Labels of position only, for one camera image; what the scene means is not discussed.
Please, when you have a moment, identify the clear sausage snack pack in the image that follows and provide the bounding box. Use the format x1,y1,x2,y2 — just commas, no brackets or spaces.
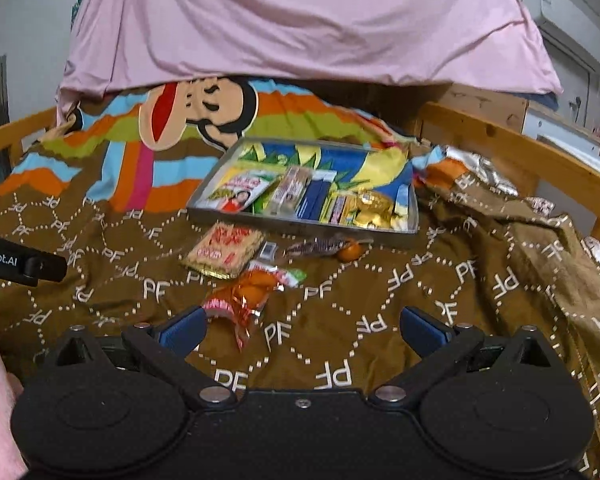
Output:
264,166,313,217

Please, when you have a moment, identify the yellow green snack pack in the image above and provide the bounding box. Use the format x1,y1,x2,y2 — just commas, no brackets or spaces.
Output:
320,192,358,226

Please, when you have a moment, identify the orange spicy snack bag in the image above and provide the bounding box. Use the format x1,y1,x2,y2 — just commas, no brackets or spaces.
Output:
201,260,306,350

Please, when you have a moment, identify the gold snack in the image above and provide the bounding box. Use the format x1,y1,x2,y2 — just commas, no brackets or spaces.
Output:
353,190,393,230

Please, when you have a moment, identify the blue snack packet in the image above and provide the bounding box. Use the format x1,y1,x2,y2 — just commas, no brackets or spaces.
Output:
297,170,337,221

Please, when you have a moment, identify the wooden cabinet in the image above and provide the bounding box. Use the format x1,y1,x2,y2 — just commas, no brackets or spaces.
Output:
437,84,528,133

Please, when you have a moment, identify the wooden bed frame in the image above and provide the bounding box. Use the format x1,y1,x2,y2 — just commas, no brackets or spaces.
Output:
0,90,600,260

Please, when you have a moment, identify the small orange fruit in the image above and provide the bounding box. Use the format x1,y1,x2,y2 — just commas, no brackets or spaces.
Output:
336,240,365,263

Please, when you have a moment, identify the white red snack bag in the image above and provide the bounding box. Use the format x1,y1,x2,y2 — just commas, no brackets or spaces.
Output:
195,168,278,214

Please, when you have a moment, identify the white air conditioner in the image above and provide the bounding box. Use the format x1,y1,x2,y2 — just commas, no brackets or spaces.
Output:
521,0,600,75

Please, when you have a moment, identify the dried fish vacuum pack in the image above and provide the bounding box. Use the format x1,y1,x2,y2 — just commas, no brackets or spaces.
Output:
258,235,373,262

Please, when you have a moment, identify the metal tray with cartoon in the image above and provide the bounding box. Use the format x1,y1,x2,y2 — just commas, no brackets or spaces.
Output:
187,138,419,247

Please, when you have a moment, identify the pink bed sheet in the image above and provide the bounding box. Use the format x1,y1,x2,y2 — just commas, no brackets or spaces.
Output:
56,0,562,116

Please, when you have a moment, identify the biscuit packet red print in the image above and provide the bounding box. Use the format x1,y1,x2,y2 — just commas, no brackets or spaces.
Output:
182,221,264,280

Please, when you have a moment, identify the colourful monkey blanket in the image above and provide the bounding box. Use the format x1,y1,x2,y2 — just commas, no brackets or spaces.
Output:
0,77,600,478

